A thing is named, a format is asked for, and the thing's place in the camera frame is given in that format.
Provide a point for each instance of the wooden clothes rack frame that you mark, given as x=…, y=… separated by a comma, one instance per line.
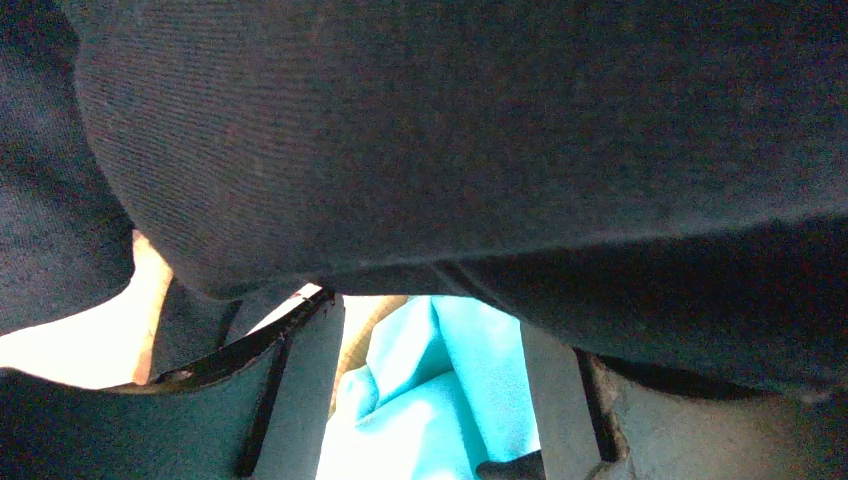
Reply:
x=153, y=276

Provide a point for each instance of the black t-shirt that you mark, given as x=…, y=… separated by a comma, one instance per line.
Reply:
x=661, y=182

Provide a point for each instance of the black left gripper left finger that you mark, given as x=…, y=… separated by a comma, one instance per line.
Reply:
x=255, y=409

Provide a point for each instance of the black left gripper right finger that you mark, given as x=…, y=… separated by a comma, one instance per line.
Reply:
x=599, y=422

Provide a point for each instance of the teal cloth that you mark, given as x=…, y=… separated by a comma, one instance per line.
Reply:
x=443, y=389

